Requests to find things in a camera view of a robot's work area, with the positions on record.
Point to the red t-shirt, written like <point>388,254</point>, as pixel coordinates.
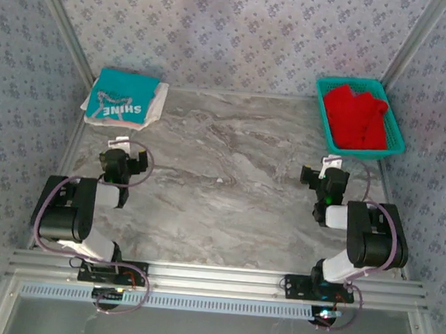
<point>352,119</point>

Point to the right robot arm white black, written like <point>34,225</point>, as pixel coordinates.
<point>376,243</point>

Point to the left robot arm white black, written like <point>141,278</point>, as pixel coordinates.
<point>66,216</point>

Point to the teal t-shirt with SHINE print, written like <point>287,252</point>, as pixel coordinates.
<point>124,92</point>

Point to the teal plastic basket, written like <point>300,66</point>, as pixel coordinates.
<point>393,135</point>

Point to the black controller board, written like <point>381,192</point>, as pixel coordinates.
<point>108,291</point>
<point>325,313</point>

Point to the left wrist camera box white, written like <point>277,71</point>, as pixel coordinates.
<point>117,141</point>

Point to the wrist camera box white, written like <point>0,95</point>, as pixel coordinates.
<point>331,160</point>
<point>117,141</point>

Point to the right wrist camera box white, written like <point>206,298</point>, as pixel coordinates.
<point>331,160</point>

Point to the black base plate of left arm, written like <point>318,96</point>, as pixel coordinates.
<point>138,269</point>

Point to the black base plate of right arm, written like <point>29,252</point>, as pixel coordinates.
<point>294,286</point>

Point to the aluminium mounting rail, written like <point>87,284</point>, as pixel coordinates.
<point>217,278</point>

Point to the aluminium corner post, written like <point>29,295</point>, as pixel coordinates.
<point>414,43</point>
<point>63,24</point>

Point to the aluminium base frame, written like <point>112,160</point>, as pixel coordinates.
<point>4,304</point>

